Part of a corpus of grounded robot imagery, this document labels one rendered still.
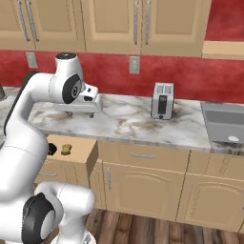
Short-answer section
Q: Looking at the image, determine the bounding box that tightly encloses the beige base cupboard door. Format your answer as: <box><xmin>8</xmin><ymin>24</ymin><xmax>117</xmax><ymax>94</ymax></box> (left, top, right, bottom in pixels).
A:
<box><xmin>175</xmin><ymin>173</ymin><xmax>244</xmax><ymax>234</ymax></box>
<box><xmin>102</xmin><ymin>161</ymin><xmax>189</xmax><ymax>222</ymax></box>

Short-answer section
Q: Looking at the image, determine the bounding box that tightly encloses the beige wall cupboard door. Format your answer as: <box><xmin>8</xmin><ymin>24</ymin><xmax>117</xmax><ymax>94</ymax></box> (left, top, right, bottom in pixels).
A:
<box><xmin>140</xmin><ymin>0</ymin><xmax>213</xmax><ymax>58</ymax></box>
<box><xmin>24</xmin><ymin>0</ymin><xmax>87</xmax><ymax>53</ymax></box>
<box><xmin>80</xmin><ymin>0</ymin><xmax>143</xmax><ymax>55</ymax></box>
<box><xmin>0</xmin><ymin>0</ymin><xmax>36</xmax><ymax>51</ymax></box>

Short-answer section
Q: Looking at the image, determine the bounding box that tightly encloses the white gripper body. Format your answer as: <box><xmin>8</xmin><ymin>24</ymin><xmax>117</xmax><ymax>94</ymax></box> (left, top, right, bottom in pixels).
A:
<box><xmin>53</xmin><ymin>93</ymin><xmax>104</xmax><ymax>115</ymax></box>

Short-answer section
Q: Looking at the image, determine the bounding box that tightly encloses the beige panel under sink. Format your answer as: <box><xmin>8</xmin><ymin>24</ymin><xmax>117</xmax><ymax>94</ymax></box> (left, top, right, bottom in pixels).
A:
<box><xmin>186</xmin><ymin>150</ymin><xmax>244</xmax><ymax>181</ymax></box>

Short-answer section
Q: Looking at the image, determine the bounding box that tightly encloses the grey sink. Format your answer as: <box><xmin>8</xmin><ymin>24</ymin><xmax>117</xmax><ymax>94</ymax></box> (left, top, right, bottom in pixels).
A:
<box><xmin>200</xmin><ymin>101</ymin><xmax>244</xmax><ymax>145</ymax></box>

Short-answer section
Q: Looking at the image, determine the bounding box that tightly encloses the grey wall outlet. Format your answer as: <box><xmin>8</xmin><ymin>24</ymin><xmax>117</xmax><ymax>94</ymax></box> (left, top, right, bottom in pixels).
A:
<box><xmin>129</xmin><ymin>55</ymin><xmax>141</xmax><ymax>75</ymax></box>
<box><xmin>25</xmin><ymin>51</ymin><xmax>39</xmax><ymax>70</ymax></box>

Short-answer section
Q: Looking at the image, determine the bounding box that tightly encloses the open beige drawer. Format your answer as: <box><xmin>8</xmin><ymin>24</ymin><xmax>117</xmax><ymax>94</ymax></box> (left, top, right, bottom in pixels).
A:
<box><xmin>33</xmin><ymin>133</ymin><xmax>100</xmax><ymax>189</ymax></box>

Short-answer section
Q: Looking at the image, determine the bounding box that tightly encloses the beige shelf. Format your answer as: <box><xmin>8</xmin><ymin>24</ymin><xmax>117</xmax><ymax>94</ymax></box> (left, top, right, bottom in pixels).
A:
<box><xmin>201</xmin><ymin>40</ymin><xmax>244</xmax><ymax>61</ymax></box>

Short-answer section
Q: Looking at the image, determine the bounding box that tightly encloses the silver cupboard handle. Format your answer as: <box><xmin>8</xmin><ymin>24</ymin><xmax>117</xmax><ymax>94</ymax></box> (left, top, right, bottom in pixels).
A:
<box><xmin>144</xmin><ymin>0</ymin><xmax>152</xmax><ymax>46</ymax></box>
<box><xmin>132</xmin><ymin>0</ymin><xmax>140</xmax><ymax>46</ymax></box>
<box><xmin>16</xmin><ymin>0</ymin><xmax>31</xmax><ymax>43</ymax></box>
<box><xmin>106</xmin><ymin>166</ymin><xmax>112</xmax><ymax>192</ymax></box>
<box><xmin>26</xmin><ymin>0</ymin><xmax>40</xmax><ymax>43</ymax></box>

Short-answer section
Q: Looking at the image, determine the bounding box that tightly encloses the silver toaster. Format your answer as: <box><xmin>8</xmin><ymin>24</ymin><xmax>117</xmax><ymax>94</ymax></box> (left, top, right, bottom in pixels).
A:
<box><xmin>150</xmin><ymin>82</ymin><xmax>175</xmax><ymax>121</ymax></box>

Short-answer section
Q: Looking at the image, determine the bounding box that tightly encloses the silver drawer handle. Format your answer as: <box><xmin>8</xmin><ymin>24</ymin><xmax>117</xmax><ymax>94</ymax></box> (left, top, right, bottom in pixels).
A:
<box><xmin>37</xmin><ymin>172</ymin><xmax>58</xmax><ymax>178</ymax></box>
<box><xmin>130</xmin><ymin>152</ymin><xmax>156</xmax><ymax>160</ymax></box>

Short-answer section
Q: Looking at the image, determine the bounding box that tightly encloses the beige drawer front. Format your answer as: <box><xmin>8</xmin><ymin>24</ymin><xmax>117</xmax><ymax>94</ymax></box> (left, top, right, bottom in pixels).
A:
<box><xmin>96</xmin><ymin>140</ymin><xmax>191</xmax><ymax>173</ymax></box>
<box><xmin>33</xmin><ymin>158</ymin><xmax>92</xmax><ymax>189</ymax></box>

